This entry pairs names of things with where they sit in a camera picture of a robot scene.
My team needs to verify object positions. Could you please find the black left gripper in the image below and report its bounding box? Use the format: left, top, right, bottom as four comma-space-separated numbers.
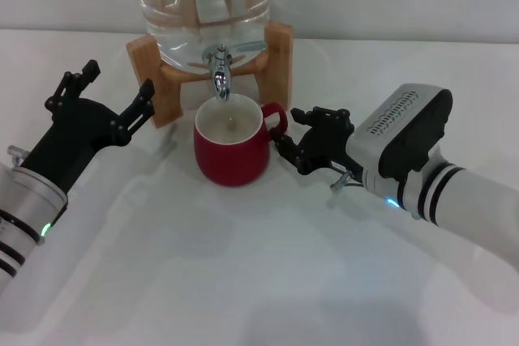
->
19, 59, 157, 194

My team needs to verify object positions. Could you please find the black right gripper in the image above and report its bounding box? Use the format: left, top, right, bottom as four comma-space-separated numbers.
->
270, 105, 362, 176

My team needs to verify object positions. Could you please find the red cup white inside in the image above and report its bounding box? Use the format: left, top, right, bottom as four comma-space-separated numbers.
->
192, 94, 290, 188

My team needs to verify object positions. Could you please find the steel faucet strainer tube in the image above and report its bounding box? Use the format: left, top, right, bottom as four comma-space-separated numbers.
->
231, 40, 268, 55

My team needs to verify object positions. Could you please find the wooden dispenser stand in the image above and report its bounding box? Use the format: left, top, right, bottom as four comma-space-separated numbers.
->
125, 22, 294, 130

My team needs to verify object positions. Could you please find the glass water dispenser jar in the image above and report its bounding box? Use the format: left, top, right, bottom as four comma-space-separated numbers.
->
128, 0, 272, 70

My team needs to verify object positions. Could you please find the silver black wrist camera box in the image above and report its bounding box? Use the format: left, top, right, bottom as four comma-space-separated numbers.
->
346, 83, 454, 194

